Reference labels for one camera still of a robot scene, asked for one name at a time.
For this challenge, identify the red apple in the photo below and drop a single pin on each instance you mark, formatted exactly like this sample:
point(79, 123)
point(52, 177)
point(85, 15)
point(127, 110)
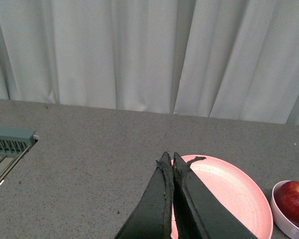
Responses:
point(287, 200)

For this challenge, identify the green plastic dish rack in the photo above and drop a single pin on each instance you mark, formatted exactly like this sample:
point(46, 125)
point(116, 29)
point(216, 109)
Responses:
point(15, 143)

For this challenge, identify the light pink bowl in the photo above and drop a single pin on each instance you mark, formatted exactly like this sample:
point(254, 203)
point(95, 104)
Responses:
point(283, 223)

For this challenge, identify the white pleated curtain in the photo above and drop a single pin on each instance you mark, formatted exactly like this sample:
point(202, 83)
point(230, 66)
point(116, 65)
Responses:
point(228, 59)

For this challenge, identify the pink round plate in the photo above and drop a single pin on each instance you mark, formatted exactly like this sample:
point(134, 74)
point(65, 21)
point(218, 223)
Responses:
point(236, 191)

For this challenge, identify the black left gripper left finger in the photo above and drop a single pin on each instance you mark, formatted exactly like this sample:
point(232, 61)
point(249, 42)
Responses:
point(151, 218)

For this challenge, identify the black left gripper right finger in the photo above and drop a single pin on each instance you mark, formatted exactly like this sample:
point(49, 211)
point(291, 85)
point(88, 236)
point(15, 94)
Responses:
point(198, 213)

